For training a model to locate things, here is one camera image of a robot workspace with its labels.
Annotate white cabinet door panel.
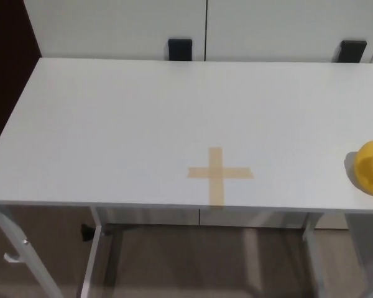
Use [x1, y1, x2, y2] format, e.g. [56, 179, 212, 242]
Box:
[206, 0, 373, 65]
[21, 0, 208, 62]

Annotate white desk apron panel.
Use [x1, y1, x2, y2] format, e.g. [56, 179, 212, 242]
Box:
[94, 207, 201, 225]
[199, 209, 310, 230]

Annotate white slanted desk leg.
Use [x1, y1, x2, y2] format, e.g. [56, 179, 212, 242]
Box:
[300, 212, 319, 249]
[80, 207, 109, 298]

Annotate black cabinet foot bracket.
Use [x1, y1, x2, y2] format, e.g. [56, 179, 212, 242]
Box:
[339, 40, 368, 64]
[167, 38, 193, 62]

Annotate dark brown door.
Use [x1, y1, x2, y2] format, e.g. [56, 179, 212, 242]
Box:
[0, 0, 43, 138]

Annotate yellow rubber duck toy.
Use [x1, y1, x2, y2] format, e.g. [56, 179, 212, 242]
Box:
[354, 140, 373, 197]

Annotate white desk leg with hook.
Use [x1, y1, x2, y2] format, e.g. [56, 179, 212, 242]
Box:
[0, 204, 65, 298]

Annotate small black floor object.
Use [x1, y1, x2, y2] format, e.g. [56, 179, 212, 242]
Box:
[80, 223, 94, 242]

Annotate wide white desk leg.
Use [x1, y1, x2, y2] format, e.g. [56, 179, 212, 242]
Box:
[344, 213, 373, 298]

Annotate white hook on leg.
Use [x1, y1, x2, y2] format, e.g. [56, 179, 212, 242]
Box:
[3, 251, 22, 265]

